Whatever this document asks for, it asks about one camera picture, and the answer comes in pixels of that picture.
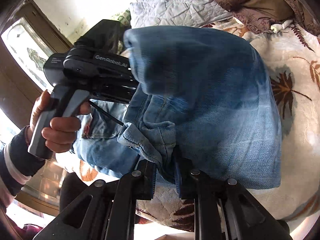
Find blue denim jeans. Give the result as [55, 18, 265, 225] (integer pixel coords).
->
[71, 26, 281, 189]

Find person's left hand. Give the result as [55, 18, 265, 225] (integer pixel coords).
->
[26, 90, 81, 153]

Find green patterned cloth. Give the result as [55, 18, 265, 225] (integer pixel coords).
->
[117, 9, 131, 26]

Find grey quilted bedspread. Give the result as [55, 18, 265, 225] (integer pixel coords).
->
[129, 0, 233, 28]

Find cream leaf-print fleece blanket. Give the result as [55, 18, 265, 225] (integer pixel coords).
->
[55, 17, 320, 231]

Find brown satin pillow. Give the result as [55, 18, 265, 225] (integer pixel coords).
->
[214, 0, 319, 36]

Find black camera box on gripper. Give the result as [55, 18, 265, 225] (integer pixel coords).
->
[74, 20, 131, 54]

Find wooden stained-glass window frame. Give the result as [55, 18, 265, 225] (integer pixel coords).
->
[1, 0, 71, 216]

